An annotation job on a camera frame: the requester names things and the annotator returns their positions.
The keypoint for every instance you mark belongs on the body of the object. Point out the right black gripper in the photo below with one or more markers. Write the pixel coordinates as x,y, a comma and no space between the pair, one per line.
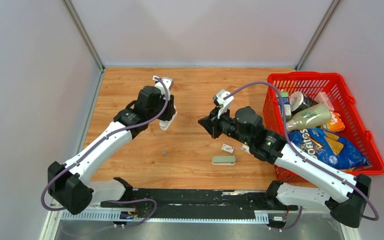
208,123

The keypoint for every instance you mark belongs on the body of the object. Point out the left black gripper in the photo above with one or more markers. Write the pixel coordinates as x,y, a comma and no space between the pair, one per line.
170,110

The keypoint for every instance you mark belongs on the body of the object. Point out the white stapler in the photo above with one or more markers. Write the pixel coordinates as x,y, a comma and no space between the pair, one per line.
165,124

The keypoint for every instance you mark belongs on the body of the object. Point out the grey green stapler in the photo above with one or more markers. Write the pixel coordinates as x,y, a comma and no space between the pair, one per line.
224,160

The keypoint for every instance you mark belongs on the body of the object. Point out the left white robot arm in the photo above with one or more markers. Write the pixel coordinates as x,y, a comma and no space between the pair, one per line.
70,183

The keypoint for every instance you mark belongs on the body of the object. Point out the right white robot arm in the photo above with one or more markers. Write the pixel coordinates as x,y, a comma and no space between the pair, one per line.
344,196

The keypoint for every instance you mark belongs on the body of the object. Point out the small staple box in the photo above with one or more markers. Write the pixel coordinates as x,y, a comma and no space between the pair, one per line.
227,148

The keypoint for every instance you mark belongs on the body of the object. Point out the open staple box tray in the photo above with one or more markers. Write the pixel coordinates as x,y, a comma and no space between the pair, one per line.
245,148

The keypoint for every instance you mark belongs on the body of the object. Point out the green blue carton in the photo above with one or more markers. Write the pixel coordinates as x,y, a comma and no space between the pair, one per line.
284,105

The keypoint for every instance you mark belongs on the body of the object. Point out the black white round can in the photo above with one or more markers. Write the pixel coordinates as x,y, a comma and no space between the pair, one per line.
300,101

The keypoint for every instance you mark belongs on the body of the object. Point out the pale green bottle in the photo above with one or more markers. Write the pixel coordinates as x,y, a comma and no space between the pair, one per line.
310,117

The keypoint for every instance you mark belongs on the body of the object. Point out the white wrapped packet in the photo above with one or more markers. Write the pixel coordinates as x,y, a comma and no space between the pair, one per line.
322,98

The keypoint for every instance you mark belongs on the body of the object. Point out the blue Doritos chip bag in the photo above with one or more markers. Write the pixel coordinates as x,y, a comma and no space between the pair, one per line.
329,148

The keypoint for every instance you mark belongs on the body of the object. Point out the orange snack bag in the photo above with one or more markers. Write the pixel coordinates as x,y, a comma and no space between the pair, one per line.
335,124

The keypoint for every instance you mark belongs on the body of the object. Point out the red plastic basket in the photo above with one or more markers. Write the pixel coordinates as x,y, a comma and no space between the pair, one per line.
333,84

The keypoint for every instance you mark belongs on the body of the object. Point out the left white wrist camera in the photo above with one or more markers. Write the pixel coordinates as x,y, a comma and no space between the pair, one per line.
164,84

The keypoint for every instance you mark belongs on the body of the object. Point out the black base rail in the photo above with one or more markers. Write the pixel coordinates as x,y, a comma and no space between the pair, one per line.
208,204

